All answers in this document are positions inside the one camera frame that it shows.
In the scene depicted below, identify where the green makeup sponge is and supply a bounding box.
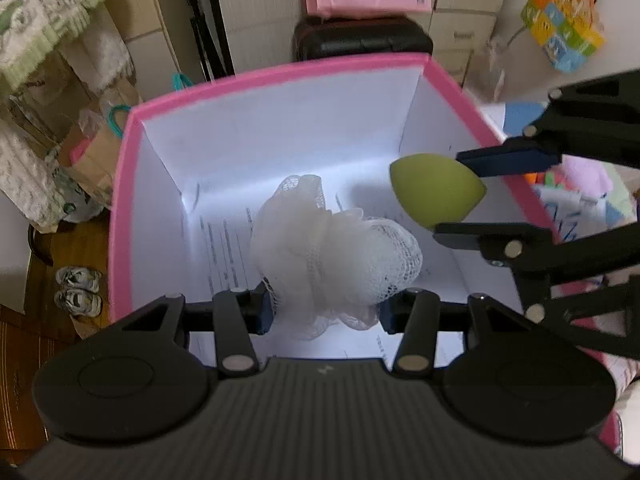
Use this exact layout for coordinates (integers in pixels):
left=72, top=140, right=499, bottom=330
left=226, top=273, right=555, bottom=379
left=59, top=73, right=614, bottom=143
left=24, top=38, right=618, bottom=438
left=390, top=153, right=487, bottom=231

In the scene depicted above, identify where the white mesh bath pouf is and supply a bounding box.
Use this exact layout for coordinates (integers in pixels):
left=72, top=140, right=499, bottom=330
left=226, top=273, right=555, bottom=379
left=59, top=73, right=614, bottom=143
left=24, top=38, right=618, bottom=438
left=250, top=174, right=423, bottom=339

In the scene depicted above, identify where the blue white tissue pack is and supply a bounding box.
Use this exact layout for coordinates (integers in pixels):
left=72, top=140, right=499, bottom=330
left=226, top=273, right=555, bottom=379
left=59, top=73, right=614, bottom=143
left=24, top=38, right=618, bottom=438
left=534, top=184, right=608, bottom=243

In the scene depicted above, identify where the purple plush toy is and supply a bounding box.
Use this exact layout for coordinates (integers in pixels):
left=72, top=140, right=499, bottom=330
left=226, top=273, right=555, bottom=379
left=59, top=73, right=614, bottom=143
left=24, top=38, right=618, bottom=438
left=560, top=155, right=614, bottom=200

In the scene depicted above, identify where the patchwork quilt bedspread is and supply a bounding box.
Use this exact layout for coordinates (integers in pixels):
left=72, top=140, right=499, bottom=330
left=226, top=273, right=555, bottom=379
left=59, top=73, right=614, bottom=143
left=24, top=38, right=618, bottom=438
left=482, top=98, right=640, bottom=461

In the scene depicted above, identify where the pink storage box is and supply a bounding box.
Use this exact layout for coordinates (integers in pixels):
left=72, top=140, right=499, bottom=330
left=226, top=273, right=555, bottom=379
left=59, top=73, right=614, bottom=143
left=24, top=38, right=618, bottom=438
left=110, top=54, right=518, bottom=318

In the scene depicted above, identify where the colourful paper gift bag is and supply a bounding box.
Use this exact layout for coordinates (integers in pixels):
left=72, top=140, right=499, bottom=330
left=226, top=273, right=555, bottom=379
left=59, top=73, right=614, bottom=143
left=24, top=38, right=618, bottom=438
left=521, top=0, right=605, bottom=74

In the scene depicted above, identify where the white sneakers pair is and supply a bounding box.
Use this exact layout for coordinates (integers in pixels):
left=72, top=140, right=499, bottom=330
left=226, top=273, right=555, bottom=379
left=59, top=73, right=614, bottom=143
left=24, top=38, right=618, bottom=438
left=54, top=266, right=103, bottom=318

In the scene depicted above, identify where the brown paper bag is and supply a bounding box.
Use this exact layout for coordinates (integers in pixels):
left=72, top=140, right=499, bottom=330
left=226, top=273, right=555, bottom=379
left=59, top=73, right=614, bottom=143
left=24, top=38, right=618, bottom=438
left=58, top=78, right=143, bottom=208

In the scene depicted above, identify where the black suitcase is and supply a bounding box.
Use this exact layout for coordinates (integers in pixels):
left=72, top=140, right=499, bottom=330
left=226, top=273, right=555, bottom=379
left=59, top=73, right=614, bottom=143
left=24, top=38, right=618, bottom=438
left=292, top=15, right=434, bottom=62

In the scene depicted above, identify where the beige three-door wardrobe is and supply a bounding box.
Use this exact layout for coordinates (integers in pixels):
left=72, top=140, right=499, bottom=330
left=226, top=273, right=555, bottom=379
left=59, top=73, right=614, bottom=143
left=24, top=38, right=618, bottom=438
left=209, top=0, right=516, bottom=91

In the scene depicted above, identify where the cream fuzzy cardigan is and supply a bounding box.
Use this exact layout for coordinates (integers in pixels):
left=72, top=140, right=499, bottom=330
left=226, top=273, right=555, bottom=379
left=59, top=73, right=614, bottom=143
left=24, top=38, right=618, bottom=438
left=1, top=0, right=134, bottom=233

